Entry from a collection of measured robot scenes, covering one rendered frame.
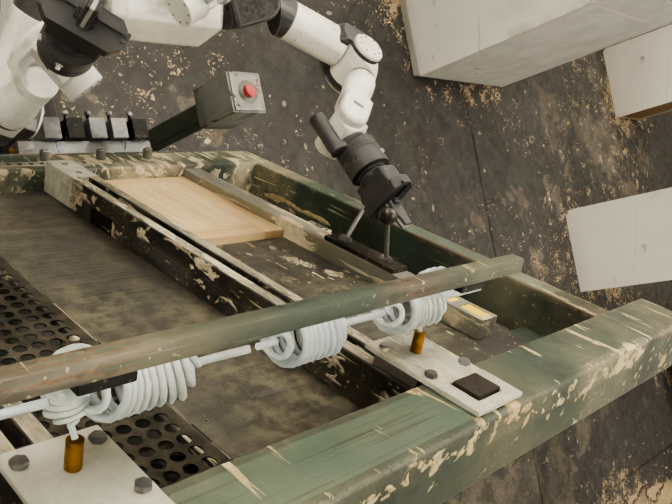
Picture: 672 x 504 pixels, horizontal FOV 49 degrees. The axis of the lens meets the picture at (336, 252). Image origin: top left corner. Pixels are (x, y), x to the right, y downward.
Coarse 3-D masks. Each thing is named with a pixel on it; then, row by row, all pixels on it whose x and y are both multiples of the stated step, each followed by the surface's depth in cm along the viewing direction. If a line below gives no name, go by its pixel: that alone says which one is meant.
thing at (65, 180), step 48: (48, 192) 164; (96, 192) 150; (144, 240) 139; (192, 240) 135; (192, 288) 130; (240, 288) 120; (480, 288) 91; (336, 384) 107; (384, 384) 100; (432, 384) 92
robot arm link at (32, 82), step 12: (36, 24) 114; (24, 36) 115; (36, 36) 114; (24, 48) 116; (12, 60) 119; (24, 60) 120; (12, 72) 121; (24, 72) 121; (36, 72) 124; (24, 84) 121; (36, 84) 123; (48, 84) 124; (24, 96) 123; (36, 96) 122; (48, 96) 124
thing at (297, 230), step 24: (192, 168) 193; (216, 192) 183; (240, 192) 180; (264, 216) 171; (288, 216) 169; (312, 240) 161; (336, 264) 156; (360, 264) 152; (456, 312) 136; (480, 336) 134
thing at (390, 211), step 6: (384, 210) 143; (390, 210) 143; (378, 216) 144; (384, 216) 143; (390, 216) 143; (396, 216) 144; (384, 222) 144; (390, 222) 144; (384, 246) 148; (384, 252) 149; (384, 258) 149; (390, 258) 149
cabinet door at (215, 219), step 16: (128, 192) 172; (144, 192) 174; (160, 192) 176; (176, 192) 179; (192, 192) 180; (208, 192) 183; (160, 208) 165; (176, 208) 167; (192, 208) 169; (208, 208) 172; (224, 208) 173; (240, 208) 175; (192, 224) 159; (208, 224) 161; (224, 224) 163; (240, 224) 164; (256, 224) 166; (272, 224) 168; (208, 240) 152; (224, 240) 155; (240, 240) 158
